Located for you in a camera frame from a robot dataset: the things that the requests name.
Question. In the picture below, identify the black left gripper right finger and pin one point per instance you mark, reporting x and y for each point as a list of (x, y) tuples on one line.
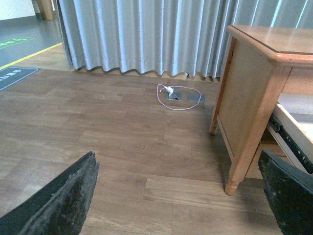
[(289, 192)]

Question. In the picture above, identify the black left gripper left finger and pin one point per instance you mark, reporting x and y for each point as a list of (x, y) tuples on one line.
[(60, 207)]

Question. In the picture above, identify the wooden drawer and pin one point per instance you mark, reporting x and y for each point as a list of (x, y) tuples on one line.
[(295, 112)]

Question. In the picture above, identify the wooden nightstand cabinet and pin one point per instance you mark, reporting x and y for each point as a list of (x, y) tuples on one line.
[(262, 63)]

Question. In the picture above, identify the closed grey floor socket cover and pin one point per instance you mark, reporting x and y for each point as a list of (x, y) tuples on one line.
[(196, 97)]

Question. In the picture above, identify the grey floor sign mat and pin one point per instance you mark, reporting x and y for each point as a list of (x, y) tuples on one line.
[(11, 75)]

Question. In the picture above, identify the open grey floor socket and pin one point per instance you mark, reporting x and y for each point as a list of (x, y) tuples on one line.
[(176, 95)]

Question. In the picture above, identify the white plug in floor socket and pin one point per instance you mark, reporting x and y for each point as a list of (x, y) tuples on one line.
[(169, 89)]

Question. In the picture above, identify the green floor sticker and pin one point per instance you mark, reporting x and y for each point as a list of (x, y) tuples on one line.
[(14, 41)]

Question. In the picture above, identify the grey pleated curtain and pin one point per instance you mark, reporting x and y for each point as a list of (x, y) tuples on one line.
[(171, 36)]

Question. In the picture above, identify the black metal drawer slide rail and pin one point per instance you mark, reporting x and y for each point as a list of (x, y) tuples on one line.
[(300, 155)]

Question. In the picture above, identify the wooden post base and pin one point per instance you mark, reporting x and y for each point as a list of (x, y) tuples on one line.
[(46, 9)]

